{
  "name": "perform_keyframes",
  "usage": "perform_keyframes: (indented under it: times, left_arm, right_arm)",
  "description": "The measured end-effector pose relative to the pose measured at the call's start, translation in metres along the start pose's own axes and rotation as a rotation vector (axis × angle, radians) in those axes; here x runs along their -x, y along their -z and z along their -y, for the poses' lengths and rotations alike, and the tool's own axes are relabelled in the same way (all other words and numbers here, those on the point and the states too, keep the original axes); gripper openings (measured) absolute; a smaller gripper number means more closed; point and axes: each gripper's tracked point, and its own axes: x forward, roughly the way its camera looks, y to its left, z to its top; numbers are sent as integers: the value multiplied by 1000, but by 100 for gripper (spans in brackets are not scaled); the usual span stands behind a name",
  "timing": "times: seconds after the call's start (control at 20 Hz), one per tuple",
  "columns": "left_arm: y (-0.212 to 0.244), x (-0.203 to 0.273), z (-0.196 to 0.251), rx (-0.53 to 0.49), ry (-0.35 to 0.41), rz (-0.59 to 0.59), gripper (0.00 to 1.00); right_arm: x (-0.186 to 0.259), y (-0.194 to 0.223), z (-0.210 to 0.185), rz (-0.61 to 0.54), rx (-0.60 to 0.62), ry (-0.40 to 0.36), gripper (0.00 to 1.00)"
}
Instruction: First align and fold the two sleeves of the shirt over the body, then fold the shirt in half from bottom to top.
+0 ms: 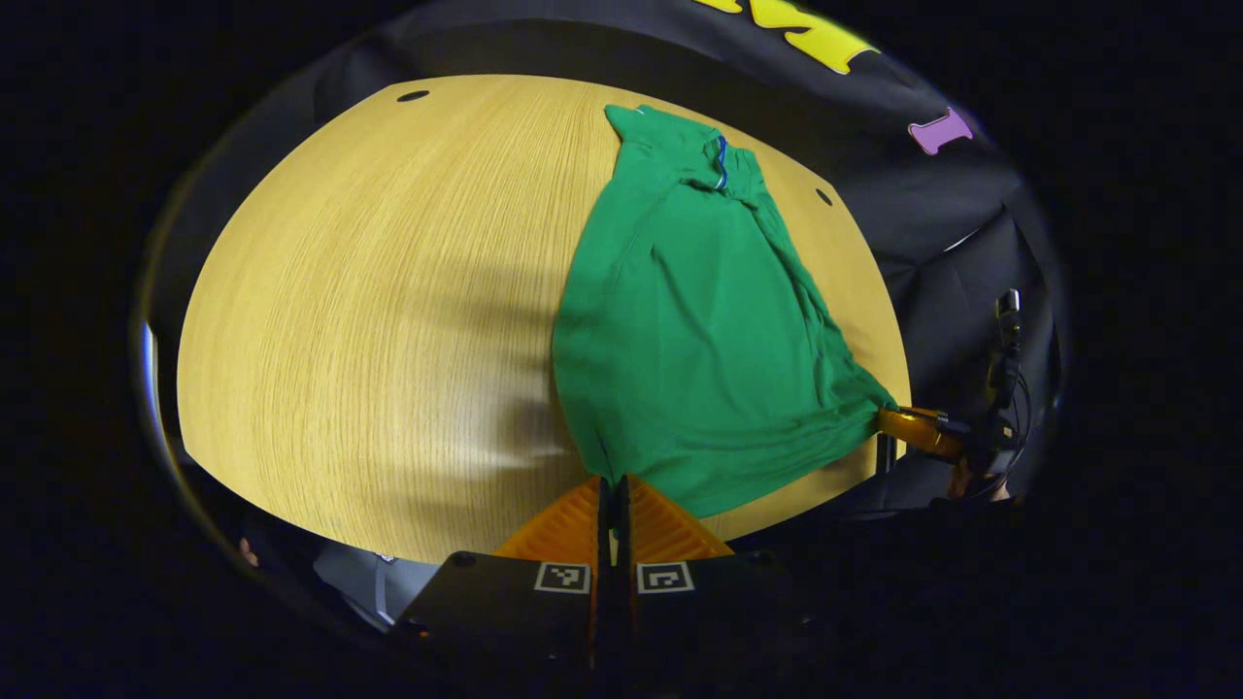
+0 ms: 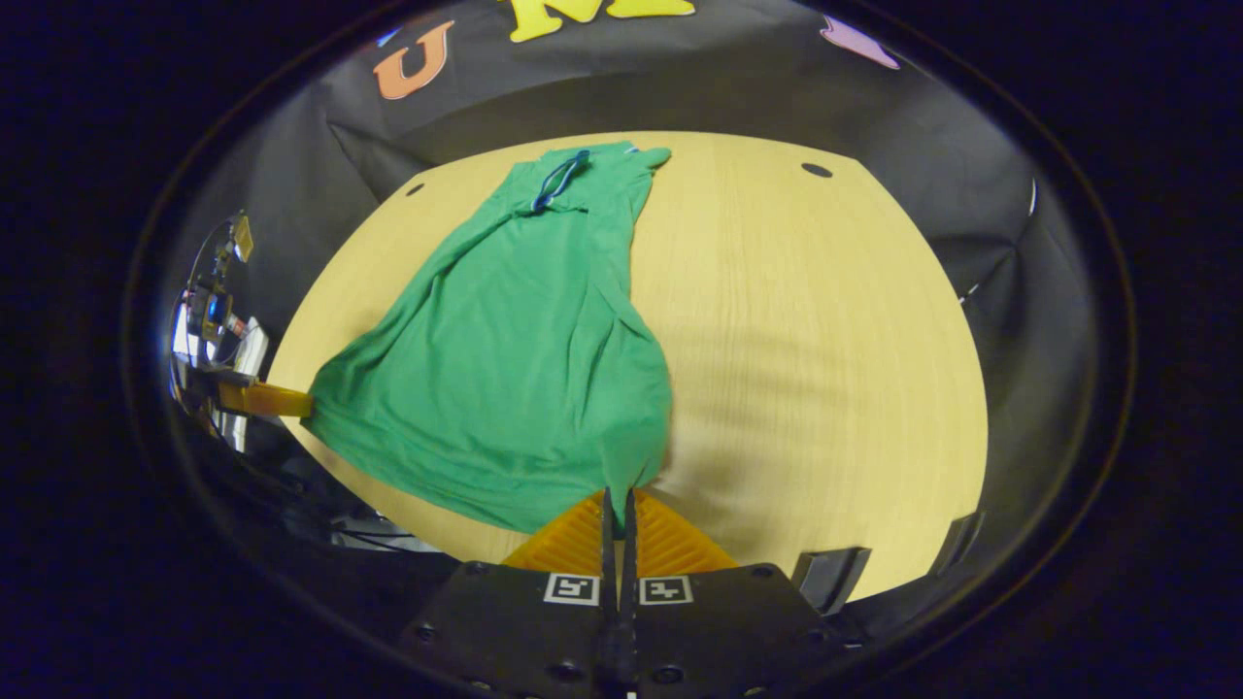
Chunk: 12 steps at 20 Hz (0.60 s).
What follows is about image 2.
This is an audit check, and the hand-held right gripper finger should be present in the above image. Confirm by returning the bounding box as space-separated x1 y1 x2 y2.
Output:
621 488 841 699
398 488 622 699

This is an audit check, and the green T-shirt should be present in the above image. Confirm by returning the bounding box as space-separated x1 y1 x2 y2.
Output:
301 141 674 535

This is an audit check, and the dark grey bar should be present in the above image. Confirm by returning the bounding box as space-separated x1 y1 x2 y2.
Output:
791 547 873 616
930 512 985 576

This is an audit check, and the black backdrop cloth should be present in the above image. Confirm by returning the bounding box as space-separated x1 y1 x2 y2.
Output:
165 0 1098 632

